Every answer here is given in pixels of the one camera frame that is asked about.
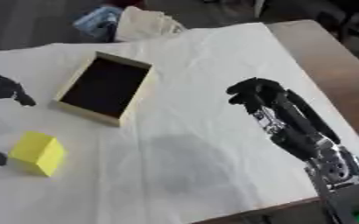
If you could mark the yellow cube block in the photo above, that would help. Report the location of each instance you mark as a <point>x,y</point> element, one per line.
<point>38,153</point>

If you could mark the tan box with black inside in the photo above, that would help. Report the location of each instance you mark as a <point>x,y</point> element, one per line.
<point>106,87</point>

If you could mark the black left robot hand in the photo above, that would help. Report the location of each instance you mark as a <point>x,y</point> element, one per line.
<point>4,87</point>

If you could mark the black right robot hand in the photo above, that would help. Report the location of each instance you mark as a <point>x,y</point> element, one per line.
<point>290,116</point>

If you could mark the black chair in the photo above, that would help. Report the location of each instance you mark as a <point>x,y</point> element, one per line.
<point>348,23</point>

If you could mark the white bag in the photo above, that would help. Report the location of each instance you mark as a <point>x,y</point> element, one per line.
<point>144,24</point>

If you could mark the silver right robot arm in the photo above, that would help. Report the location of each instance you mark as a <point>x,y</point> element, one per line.
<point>343,180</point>

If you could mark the blue bag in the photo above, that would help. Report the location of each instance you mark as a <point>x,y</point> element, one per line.
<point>98,22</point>

